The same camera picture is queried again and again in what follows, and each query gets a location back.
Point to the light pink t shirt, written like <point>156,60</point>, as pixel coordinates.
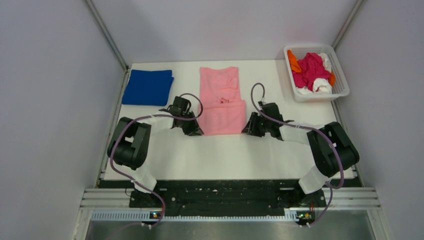
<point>224,110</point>

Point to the white slotted cable duct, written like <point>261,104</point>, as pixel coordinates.
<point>198,217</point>

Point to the orange cloth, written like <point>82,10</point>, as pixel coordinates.
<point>293,62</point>

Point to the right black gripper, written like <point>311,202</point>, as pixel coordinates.
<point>251,128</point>

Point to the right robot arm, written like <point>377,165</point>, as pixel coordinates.
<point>332,150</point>

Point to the magenta t shirt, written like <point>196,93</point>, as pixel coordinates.
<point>313,68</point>

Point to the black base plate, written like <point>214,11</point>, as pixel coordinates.
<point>220,198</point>

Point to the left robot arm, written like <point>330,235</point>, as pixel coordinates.
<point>128,147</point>

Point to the folded blue t shirt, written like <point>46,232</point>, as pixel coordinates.
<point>148,88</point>

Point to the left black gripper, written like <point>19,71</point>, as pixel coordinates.
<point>194,130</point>

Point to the white plastic basket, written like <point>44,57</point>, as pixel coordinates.
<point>340,87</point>

